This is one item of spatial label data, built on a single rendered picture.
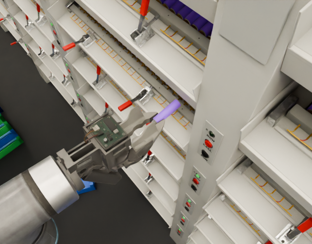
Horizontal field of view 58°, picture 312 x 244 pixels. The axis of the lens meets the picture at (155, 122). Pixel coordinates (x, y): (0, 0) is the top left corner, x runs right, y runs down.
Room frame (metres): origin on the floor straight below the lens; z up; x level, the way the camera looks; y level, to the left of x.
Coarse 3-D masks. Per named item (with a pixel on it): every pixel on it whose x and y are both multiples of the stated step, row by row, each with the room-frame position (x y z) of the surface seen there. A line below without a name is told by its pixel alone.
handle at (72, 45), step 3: (81, 39) 0.63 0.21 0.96; (84, 39) 0.63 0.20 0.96; (75, 42) 0.62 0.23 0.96; (78, 42) 0.62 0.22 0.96; (81, 42) 0.62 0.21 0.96; (66, 45) 0.61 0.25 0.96; (69, 45) 0.61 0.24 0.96; (72, 45) 0.61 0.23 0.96; (75, 45) 0.61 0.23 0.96; (63, 48) 0.59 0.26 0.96; (66, 48) 0.59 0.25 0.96; (69, 48) 0.60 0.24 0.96
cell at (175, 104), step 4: (176, 100) 0.35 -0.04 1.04; (172, 104) 0.34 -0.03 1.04; (176, 104) 0.34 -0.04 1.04; (164, 108) 0.34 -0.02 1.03; (168, 108) 0.33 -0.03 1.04; (172, 108) 0.33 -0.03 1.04; (176, 108) 0.34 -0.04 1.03; (160, 112) 0.33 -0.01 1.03; (164, 112) 0.33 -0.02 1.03; (168, 112) 0.33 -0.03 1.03; (172, 112) 0.33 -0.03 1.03; (156, 116) 0.32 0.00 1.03; (160, 116) 0.32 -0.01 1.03; (164, 116) 0.32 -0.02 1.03; (168, 116) 0.32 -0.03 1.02; (156, 120) 0.31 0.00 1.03; (160, 120) 0.31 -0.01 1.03
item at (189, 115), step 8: (72, 8) 0.76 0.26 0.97; (72, 16) 0.74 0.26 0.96; (80, 16) 0.72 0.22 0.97; (88, 24) 0.68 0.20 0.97; (96, 32) 0.65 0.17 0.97; (104, 32) 0.64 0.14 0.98; (104, 40) 0.61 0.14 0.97; (112, 40) 0.61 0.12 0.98; (112, 48) 0.59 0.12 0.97; (120, 48) 0.58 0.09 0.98; (120, 56) 0.56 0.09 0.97; (128, 56) 0.55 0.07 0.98; (128, 64) 0.54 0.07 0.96; (136, 64) 0.52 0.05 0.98; (136, 72) 0.51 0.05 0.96; (144, 72) 0.49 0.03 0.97; (136, 80) 0.48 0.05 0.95; (152, 80) 0.46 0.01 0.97; (160, 88) 0.44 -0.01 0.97; (168, 96) 0.41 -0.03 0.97; (160, 104) 0.41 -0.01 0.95; (176, 112) 0.38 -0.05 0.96; (184, 112) 0.37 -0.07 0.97; (192, 112) 0.37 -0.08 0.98; (192, 120) 0.35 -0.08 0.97
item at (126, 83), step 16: (64, 0) 0.78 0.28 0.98; (64, 16) 0.76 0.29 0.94; (80, 32) 0.68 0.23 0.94; (96, 48) 0.62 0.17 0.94; (112, 64) 0.55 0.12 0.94; (128, 80) 0.50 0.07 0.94; (160, 80) 0.48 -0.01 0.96; (176, 96) 0.43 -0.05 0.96; (176, 128) 0.35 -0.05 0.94; (176, 144) 0.32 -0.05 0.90
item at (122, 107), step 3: (141, 93) 0.43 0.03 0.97; (138, 96) 0.43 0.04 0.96; (141, 96) 0.43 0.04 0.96; (132, 99) 0.42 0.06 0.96; (135, 99) 0.42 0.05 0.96; (138, 99) 0.42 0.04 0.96; (126, 102) 0.41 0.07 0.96; (129, 102) 0.41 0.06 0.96; (132, 102) 0.41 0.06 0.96; (120, 105) 0.40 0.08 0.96; (123, 105) 0.40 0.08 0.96; (126, 105) 0.40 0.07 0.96; (129, 105) 0.40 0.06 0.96; (120, 108) 0.39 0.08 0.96; (123, 108) 0.39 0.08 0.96; (120, 111) 0.38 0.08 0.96
